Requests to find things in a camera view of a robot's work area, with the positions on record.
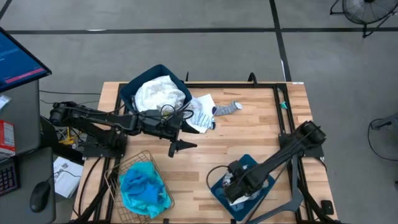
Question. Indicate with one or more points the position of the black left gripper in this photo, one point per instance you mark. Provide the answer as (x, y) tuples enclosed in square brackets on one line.
[(158, 124)]

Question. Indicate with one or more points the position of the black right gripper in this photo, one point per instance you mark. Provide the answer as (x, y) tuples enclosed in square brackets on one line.
[(245, 183)]

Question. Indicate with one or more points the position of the blue grey sock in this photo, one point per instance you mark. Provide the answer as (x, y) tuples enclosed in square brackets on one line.
[(221, 193)]

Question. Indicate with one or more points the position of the white fluffy cloth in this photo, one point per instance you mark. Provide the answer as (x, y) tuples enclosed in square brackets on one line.
[(158, 93)]

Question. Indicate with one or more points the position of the blue cloth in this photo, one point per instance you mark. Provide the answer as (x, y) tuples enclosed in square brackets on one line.
[(143, 186)]

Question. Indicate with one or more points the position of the turquoise cloth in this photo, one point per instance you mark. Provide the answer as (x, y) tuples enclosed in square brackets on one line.
[(133, 202)]

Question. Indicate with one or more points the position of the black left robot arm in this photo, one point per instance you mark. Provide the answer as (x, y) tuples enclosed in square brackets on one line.
[(93, 116)]

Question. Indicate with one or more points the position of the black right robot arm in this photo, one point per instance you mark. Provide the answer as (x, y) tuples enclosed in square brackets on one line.
[(289, 149)]

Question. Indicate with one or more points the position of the white blue striped sock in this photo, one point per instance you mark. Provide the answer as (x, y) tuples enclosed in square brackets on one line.
[(203, 120)]

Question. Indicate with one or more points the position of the navy square tray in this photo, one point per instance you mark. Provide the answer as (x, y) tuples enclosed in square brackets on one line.
[(239, 214)]

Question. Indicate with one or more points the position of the grey striped sock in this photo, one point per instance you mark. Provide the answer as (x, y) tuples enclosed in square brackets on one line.
[(228, 109)]

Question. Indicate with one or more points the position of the navy fabric bin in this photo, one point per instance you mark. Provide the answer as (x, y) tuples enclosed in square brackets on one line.
[(155, 70)]

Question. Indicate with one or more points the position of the teal tag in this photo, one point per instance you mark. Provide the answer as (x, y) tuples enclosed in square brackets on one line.
[(283, 105)]

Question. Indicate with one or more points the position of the yellow clamp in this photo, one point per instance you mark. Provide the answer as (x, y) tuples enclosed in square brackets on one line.
[(67, 140)]

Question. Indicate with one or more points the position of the white paper sheet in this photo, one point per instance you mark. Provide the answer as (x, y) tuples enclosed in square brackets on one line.
[(66, 180)]

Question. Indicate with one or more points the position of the grey stand leg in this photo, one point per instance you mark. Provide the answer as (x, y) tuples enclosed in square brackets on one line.
[(388, 121)]

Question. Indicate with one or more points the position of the black computer mouse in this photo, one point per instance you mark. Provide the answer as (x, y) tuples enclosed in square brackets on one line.
[(39, 197)]

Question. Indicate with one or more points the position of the grey desk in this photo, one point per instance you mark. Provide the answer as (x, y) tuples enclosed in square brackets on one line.
[(28, 109)]

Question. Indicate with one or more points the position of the red white box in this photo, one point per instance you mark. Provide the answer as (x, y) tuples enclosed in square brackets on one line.
[(6, 137)]

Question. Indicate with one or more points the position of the computer monitor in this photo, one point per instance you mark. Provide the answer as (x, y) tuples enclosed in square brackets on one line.
[(18, 62)]

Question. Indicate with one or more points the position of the black keyboard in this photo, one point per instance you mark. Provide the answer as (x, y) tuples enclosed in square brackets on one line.
[(7, 180)]

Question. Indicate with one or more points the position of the black floor fan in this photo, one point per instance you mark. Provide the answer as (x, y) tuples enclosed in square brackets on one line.
[(367, 11)]

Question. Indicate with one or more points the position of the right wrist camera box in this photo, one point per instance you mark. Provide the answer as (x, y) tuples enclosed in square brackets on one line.
[(237, 167)]

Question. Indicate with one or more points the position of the grey forked metal bracket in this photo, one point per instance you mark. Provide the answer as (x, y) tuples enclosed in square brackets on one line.
[(293, 199)]

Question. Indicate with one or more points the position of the black corner bracket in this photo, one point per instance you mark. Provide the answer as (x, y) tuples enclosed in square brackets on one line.
[(327, 207)]

